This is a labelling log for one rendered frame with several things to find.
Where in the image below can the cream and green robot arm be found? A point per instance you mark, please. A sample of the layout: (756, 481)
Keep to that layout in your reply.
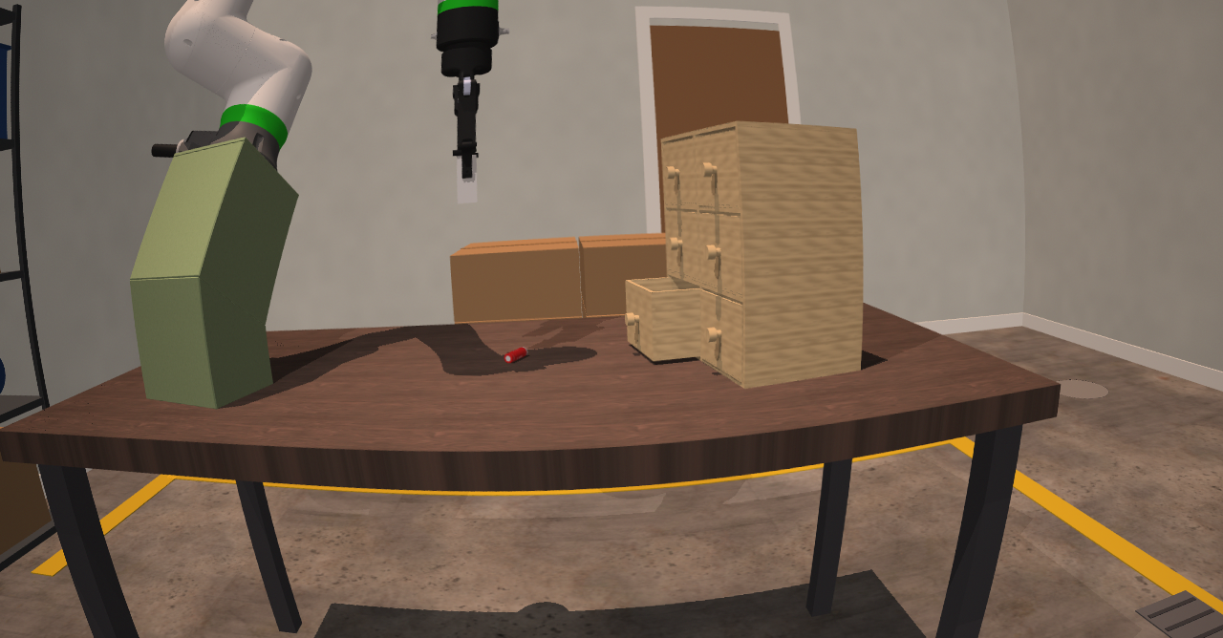
(263, 78)

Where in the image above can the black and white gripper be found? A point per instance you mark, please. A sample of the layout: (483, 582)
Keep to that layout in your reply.
(462, 62)

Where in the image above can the light wooden chest of drawers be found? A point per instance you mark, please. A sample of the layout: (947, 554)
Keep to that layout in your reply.
(802, 249)

